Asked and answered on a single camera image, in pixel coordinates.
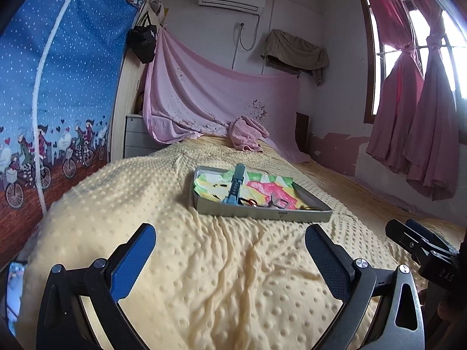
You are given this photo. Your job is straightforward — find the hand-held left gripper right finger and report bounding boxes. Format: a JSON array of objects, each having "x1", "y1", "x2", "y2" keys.
[{"x1": 304, "y1": 223, "x2": 426, "y2": 350}]

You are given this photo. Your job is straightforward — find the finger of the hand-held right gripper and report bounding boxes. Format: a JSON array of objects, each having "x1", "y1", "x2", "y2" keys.
[
  {"x1": 404, "y1": 218, "x2": 459, "y2": 256},
  {"x1": 385, "y1": 219, "x2": 427, "y2": 265}
]

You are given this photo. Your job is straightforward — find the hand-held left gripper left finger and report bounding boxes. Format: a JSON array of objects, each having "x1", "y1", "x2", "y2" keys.
[{"x1": 36, "y1": 222, "x2": 157, "y2": 350}]

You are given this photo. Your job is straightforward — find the grey tray box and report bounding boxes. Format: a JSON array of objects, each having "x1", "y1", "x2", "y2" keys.
[{"x1": 193, "y1": 166, "x2": 333, "y2": 224}]

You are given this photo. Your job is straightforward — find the yellow dotted blanket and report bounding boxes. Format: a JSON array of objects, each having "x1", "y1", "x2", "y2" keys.
[{"x1": 18, "y1": 136, "x2": 464, "y2": 350}]

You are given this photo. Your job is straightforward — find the colourful printed cloth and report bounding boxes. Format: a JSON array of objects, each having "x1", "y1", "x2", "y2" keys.
[{"x1": 195, "y1": 171, "x2": 305, "y2": 208}]

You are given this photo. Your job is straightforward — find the pink tied curtain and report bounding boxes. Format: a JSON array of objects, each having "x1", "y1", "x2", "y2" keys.
[
  {"x1": 352, "y1": 0, "x2": 431, "y2": 174},
  {"x1": 405, "y1": 0, "x2": 462, "y2": 201}
]

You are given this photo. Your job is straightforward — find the grey drawer cabinet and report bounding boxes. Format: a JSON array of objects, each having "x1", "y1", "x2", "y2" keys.
[{"x1": 125, "y1": 114, "x2": 166, "y2": 158}]

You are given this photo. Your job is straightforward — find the smartphone with lit screen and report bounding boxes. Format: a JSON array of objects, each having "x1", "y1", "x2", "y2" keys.
[{"x1": 5, "y1": 260, "x2": 28, "y2": 336}]

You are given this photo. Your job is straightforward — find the dark brown board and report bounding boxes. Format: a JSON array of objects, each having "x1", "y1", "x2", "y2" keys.
[{"x1": 295, "y1": 112, "x2": 310, "y2": 150}]

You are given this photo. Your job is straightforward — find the pink towel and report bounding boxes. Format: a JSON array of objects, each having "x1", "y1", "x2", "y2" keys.
[{"x1": 229, "y1": 116, "x2": 270, "y2": 153}]

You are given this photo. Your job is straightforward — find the light wooden panel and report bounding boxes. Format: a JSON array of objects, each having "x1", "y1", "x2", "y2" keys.
[{"x1": 109, "y1": 2, "x2": 161, "y2": 161}]

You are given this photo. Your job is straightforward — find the white curved pole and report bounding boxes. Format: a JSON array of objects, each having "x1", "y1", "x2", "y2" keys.
[{"x1": 31, "y1": 0, "x2": 92, "y2": 212}]

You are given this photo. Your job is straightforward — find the pink hanging sheet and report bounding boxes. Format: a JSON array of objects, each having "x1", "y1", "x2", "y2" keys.
[{"x1": 143, "y1": 27, "x2": 311, "y2": 164}]

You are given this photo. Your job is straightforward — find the blue printed cloth panel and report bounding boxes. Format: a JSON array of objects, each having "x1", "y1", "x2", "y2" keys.
[{"x1": 0, "y1": 0, "x2": 141, "y2": 259}]

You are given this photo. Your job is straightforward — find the brown draped cloth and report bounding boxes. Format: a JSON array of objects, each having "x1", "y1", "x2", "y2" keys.
[{"x1": 261, "y1": 29, "x2": 330, "y2": 86}]

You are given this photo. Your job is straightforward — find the black hanging bag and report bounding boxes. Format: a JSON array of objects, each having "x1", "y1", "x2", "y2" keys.
[{"x1": 128, "y1": 25, "x2": 158, "y2": 64}]

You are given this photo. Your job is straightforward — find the wooden window frame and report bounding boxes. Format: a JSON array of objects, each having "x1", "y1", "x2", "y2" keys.
[{"x1": 359, "y1": 0, "x2": 467, "y2": 125}]

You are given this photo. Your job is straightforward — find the air conditioner power cable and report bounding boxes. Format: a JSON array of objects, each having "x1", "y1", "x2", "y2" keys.
[{"x1": 237, "y1": 10, "x2": 261, "y2": 51}]

